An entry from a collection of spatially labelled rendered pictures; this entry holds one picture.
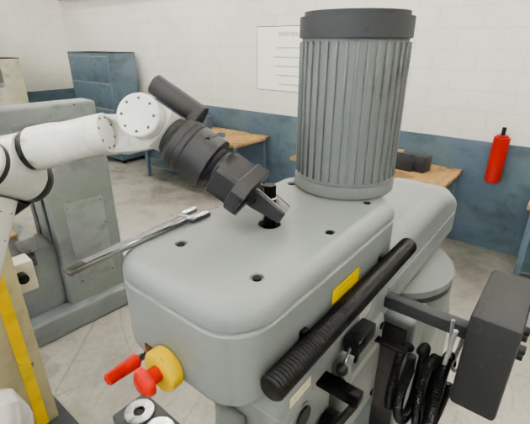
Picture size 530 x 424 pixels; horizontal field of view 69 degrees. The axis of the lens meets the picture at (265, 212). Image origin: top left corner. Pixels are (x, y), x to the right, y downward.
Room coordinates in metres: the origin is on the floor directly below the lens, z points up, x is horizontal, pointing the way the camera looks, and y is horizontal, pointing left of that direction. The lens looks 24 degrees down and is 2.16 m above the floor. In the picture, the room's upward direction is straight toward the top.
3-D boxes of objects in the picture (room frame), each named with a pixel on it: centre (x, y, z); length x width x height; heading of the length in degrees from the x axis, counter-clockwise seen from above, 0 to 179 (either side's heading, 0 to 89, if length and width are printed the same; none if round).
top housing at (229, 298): (0.59, -0.02, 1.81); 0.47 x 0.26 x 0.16; 142
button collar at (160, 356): (0.39, 0.14, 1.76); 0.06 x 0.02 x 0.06; 52
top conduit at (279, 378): (0.51, -0.14, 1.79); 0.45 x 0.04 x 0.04; 142
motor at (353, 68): (0.77, -0.16, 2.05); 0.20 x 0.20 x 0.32
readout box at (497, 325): (0.60, -0.46, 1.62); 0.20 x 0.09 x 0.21; 142
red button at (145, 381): (0.38, 0.15, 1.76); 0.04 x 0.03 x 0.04; 52
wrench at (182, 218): (0.52, 0.18, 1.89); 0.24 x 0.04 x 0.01; 144
